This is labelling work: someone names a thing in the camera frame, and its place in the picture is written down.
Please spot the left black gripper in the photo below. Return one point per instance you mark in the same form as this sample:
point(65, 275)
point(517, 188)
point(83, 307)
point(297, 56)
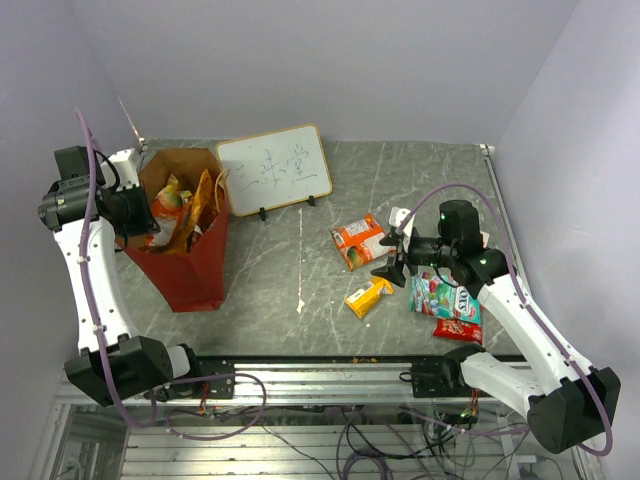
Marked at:
point(144, 224)

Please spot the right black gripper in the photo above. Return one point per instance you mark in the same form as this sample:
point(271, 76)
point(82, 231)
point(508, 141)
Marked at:
point(393, 271)

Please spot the orange white snack packet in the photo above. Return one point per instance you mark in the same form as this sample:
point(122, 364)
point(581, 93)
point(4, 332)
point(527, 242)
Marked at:
point(359, 242)

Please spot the orange Fox's fruits candy bag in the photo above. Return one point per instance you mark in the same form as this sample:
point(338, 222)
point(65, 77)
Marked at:
point(171, 209)

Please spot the red brown paper bag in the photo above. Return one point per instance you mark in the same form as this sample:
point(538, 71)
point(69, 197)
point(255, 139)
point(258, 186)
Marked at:
point(189, 281)

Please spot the orange chip bag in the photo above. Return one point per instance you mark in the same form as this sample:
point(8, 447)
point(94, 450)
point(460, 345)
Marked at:
point(205, 207)

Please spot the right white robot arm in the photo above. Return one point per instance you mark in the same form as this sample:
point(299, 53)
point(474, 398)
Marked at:
point(564, 399)

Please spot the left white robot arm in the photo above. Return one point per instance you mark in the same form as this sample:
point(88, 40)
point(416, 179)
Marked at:
point(97, 199)

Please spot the teal Fox's mint candy bag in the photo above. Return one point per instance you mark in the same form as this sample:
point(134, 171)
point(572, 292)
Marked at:
point(434, 295)

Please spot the yellow snack bar packet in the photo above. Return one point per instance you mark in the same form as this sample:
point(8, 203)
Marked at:
point(366, 297)

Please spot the red candy packet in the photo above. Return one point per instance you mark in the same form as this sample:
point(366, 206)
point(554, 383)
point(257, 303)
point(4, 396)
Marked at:
point(458, 330)

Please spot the small whiteboard with stand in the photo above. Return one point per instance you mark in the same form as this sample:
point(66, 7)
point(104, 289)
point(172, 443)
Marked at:
point(275, 169)

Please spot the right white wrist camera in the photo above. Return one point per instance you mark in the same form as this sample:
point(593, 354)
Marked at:
point(401, 221)

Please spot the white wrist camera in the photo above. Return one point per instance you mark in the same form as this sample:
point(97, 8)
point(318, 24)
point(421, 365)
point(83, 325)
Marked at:
point(401, 221)
point(120, 170)

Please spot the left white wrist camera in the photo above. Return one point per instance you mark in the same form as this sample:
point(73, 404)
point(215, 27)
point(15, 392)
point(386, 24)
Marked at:
point(120, 170)

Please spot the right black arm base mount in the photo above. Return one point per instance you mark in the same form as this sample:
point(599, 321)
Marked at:
point(440, 376)

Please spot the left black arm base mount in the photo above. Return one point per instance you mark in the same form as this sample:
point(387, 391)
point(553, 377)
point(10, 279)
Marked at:
point(220, 383)

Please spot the aluminium rail frame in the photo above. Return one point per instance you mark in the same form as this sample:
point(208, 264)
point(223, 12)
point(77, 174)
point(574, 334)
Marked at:
point(307, 416)

